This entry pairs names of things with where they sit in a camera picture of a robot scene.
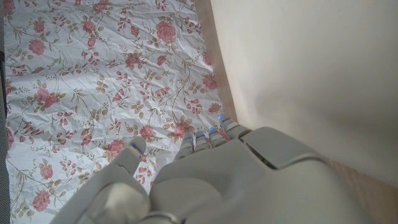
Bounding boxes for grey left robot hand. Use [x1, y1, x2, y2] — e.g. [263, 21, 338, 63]
[49, 114, 377, 224]

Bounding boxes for floral rose backdrop cloth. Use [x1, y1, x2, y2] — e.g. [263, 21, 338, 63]
[2, 0, 223, 224]

